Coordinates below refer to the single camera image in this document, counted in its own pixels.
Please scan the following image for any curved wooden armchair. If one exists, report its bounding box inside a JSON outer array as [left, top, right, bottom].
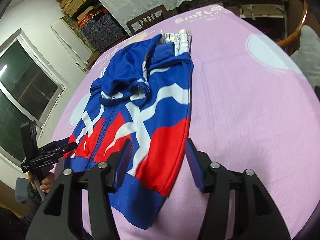
[[277, 1, 319, 51]]

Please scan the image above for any white board leaning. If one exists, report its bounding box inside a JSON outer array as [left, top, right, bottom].
[[51, 19, 93, 73]]

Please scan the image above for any left window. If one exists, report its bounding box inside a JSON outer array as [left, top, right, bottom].
[[1, 29, 65, 165]]

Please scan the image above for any person's left hand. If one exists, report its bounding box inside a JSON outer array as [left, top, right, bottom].
[[28, 172, 55, 193]]

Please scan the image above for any grey cushion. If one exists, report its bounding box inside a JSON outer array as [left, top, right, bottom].
[[291, 25, 320, 88]]

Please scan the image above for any wooden bed frame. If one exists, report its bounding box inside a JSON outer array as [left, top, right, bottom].
[[224, 0, 291, 26]]

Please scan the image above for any dark wooden chair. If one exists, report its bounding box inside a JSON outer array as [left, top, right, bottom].
[[126, 5, 167, 35]]

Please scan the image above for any pink smile blanket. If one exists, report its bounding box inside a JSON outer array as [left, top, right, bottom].
[[53, 5, 319, 236]]

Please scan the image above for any blue white red hooded jacket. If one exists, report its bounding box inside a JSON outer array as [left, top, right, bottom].
[[63, 29, 194, 230]]

